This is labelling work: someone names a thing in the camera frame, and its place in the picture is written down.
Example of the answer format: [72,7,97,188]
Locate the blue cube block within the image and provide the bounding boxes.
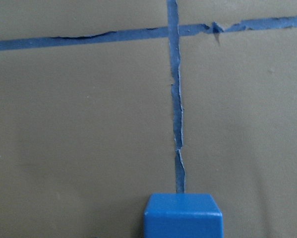
[144,193,224,238]

